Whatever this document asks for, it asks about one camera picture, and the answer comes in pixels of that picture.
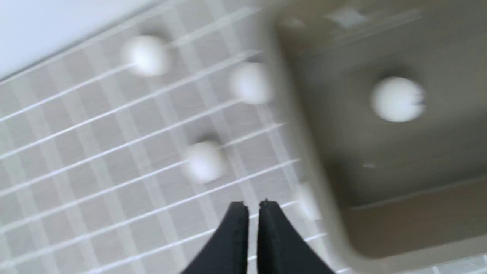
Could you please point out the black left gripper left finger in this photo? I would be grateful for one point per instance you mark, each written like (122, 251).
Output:
(226, 252)

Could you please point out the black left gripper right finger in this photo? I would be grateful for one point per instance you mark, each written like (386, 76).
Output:
(280, 248)

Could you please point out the white printed ball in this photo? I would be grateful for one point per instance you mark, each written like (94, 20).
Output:
(307, 204)

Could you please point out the olive green plastic bin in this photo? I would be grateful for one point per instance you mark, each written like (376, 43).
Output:
(395, 197)

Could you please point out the grey checked tablecloth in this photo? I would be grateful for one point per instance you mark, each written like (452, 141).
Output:
(92, 155)

